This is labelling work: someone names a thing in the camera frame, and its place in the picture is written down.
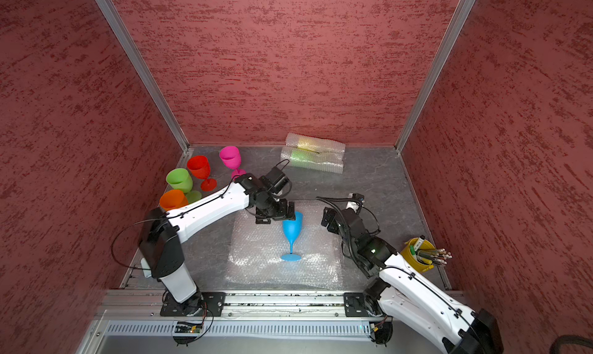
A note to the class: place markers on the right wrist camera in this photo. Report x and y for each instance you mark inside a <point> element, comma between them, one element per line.
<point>355,201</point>

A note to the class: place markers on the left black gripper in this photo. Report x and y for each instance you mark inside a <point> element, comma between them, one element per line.
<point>281,215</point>

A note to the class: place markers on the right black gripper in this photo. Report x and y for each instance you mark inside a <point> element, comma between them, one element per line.
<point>327,217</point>

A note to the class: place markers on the orange glass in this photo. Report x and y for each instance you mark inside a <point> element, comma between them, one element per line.
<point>173,199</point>

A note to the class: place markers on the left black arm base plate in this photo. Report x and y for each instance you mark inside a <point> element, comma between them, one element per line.
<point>198,305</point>

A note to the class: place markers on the white perforated cable duct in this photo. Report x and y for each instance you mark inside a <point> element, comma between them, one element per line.
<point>341,330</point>

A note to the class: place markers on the yellow cup with pens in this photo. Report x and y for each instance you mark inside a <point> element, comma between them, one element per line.
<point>423,256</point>

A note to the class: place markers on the pink glass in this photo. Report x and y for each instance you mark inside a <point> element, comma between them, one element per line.
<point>232,159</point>

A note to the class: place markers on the blue glass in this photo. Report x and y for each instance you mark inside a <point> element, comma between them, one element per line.
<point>292,230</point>

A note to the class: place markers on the red wine glass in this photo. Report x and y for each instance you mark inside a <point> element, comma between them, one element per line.
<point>200,168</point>

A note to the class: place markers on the light green glass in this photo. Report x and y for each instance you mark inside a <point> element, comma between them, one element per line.
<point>324,162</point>

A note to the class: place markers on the aluminium front rail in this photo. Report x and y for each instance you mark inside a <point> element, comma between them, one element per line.
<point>250,305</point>

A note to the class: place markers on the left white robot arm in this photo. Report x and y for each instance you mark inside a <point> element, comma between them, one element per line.
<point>163,233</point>

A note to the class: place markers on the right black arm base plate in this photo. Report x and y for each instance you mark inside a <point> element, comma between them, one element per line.
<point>361,305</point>

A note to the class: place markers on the yellow glass in bubble wrap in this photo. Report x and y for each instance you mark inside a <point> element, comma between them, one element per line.
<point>313,144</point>

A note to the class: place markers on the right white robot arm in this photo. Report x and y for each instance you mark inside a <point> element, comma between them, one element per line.
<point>400,292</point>

